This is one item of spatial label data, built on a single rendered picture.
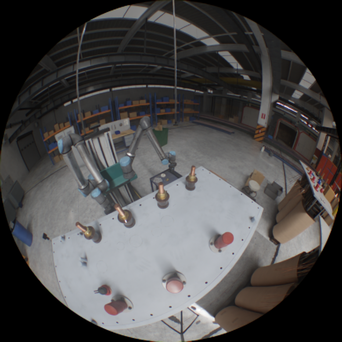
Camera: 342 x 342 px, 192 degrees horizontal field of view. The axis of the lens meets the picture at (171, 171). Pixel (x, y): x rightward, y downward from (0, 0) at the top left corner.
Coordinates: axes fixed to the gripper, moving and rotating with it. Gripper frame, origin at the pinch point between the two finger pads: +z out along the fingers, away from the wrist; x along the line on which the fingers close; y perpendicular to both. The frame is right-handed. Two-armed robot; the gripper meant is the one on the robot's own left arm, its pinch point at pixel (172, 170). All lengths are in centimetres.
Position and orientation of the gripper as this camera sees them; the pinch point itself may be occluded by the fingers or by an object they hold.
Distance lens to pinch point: 166.5
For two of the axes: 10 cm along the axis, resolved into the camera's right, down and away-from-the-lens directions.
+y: 6.5, 4.6, -6.1
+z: 0.1, 7.9, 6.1
